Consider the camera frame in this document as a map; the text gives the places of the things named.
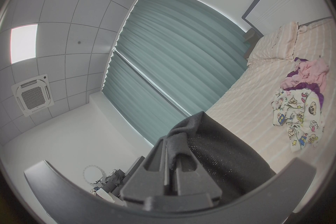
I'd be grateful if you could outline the blue-green curtain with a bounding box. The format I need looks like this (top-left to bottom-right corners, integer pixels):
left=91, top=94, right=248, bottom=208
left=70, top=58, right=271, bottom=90
left=102, top=51, right=190, bottom=145
left=113, top=0, right=249, bottom=116

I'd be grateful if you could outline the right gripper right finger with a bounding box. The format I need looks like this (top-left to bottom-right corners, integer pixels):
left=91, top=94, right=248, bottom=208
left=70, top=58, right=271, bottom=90
left=173, top=152, right=223, bottom=200

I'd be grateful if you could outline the white ceiling air conditioner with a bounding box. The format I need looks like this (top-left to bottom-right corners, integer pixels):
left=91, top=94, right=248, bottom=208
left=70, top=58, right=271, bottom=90
left=12, top=74, right=55, bottom=116

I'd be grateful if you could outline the pink garment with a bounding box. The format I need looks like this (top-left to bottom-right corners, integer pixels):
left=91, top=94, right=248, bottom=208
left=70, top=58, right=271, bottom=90
left=279, top=58, right=330, bottom=93

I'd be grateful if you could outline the cream striped pillow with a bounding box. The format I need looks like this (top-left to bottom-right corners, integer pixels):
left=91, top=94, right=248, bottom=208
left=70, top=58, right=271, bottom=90
left=247, top=21, right=300, bottom=66

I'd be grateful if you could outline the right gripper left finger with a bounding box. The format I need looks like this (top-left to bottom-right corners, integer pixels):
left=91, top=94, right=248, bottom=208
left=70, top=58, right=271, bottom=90
left=120, top=136, right=173, bottom=201

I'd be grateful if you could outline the bed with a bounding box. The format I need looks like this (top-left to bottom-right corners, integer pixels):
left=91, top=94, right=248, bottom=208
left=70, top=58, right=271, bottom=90
left=205, top=0, right=335, bottom=192

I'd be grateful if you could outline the square ceiling light panel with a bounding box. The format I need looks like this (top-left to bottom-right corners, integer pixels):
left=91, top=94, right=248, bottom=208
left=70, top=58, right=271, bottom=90
left=10, top=24, right=38, bottom=64

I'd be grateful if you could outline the round woven basket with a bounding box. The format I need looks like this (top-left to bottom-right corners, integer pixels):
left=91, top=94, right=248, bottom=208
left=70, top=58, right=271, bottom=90
left=83, top=164, right=106, bottom=186

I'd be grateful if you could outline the black sleeveless top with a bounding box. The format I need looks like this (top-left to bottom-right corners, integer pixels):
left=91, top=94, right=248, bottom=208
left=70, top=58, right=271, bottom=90
left=165, top=111, right=277, bottom=205

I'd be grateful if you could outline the dark bedside table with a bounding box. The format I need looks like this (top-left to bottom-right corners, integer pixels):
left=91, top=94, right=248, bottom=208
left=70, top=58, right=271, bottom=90
left=243, top=28, right=264, bottom=61

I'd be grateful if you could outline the purple garment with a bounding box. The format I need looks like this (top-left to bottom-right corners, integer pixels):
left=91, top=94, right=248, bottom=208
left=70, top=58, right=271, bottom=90
left=286, top=58, right=325, bottom=111

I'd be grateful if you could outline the white printed pyjama top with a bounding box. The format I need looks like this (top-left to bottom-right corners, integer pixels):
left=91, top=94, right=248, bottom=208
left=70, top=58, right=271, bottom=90
left=271, top=86, right=325, bottom=153

